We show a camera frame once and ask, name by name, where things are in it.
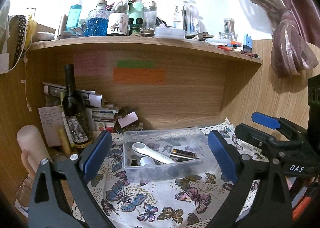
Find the beige cylindrical object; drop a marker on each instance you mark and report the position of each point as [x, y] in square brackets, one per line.
[30, 140]

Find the green sticky note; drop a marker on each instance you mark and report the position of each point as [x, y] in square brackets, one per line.
[135, 64]

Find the clear bottle with silver cap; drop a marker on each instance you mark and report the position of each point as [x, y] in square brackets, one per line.
[150, 16]

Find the tall clear canister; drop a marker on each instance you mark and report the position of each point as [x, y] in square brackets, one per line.
[229, 25]

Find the gold slim tube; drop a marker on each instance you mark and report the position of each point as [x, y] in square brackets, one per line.
[65, 141]

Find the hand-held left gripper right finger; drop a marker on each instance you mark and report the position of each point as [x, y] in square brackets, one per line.
[222, 158]

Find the clear plastic box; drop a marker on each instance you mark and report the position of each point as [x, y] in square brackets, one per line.
[165, 168]

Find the faceted glass bottle blue liquid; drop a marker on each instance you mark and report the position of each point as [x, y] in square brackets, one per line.
[97, 24]

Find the black small case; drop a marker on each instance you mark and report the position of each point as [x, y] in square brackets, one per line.
[135, 163]

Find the yellow hanging cloth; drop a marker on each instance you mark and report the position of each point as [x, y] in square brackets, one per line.
[32, 29]

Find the white handwritten paper note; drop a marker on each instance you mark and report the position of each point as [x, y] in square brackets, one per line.
[50, 125]

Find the rolled magazine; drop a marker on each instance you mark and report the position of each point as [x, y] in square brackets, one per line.
[87, 96]

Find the white paper tag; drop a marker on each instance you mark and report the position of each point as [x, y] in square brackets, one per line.
[4, 64]

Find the mint green bottle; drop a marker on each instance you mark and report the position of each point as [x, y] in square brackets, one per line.
[136, 10]

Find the wide glass jar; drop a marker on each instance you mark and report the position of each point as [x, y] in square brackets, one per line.
[225, 36]

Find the black lace ribbon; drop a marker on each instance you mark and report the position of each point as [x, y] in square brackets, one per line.
[19, 40]

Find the clear bottle with picture label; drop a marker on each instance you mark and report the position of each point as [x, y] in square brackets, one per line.
[118, 17]

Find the white handheld device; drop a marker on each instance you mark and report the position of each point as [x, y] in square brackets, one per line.
[155, 154]

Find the orange sticky note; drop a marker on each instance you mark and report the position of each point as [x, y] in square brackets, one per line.
[138, 76]

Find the stack of books and papers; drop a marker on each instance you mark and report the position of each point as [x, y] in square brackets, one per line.
[107, 115]

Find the wooden shelf board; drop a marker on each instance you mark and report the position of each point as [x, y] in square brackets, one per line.
[125, 42]

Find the cardboard tube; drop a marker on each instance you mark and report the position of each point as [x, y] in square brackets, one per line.
[62, 26]

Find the pale pink card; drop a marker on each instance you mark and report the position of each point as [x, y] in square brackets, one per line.
[128, 119]

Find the mauve tied curtain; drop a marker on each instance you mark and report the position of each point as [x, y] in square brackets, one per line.
[290, 42]

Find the tall teal plastic bottle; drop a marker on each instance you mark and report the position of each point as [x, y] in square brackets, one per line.
[73, 17]

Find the dark wine bottle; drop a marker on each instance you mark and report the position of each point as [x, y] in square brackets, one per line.
[75, 108]

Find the butterfly print tablecloth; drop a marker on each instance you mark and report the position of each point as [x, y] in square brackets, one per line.
[155, 193]

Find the clear lidded plastic container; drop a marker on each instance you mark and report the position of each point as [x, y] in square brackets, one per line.
[170, 32]

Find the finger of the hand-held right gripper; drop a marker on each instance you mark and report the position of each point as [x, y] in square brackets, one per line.
[252, 133]
[265, 120]

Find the gold black lighter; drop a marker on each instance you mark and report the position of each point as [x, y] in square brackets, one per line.
[183, 153]

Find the blister pack of pens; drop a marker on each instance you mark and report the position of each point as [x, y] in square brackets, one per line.
[186, 15]

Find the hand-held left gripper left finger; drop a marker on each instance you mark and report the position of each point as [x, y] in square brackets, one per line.
[97, 155]

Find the blue pencil sharpener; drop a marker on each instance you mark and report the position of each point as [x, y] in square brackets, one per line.
[247, 44]

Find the white small bowl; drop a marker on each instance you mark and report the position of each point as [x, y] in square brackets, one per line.
[46, 35]

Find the white small round object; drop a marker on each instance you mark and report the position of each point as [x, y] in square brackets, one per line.
[147, 162]

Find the pink sticky note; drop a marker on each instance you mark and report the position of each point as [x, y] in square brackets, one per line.
[90, 64]

